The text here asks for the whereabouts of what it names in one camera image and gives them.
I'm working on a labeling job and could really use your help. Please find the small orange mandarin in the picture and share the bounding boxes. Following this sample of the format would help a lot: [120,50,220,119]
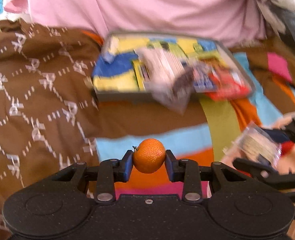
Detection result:
[133,138,166,174]

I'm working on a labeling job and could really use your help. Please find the clear packet pale crackers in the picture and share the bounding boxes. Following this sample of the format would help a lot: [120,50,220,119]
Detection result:
[223,122,281,168]

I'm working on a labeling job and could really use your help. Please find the red dried meat snack packet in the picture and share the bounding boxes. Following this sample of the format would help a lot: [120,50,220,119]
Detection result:
[202,57,252,100]

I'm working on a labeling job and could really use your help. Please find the yellow snack bar packet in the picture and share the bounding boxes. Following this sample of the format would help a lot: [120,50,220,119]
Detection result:
[132,60,150,90]

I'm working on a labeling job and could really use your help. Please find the white translucent snack bag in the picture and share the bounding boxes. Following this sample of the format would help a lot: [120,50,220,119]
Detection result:
[134,47,196,95]

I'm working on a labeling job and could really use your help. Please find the dark dried fish packet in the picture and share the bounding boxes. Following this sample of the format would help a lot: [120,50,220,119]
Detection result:
[148,63,204,114]

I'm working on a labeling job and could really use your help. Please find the blue calcium tablet sachet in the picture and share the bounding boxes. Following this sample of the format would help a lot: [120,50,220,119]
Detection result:
[193,64,217,93]

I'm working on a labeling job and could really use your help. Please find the grey tray with frog drawing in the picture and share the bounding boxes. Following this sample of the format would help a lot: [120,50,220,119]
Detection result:
[92,31,255,101]

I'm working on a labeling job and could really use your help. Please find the pink draped sheet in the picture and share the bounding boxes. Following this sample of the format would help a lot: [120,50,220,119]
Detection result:
[3,0,266,47]

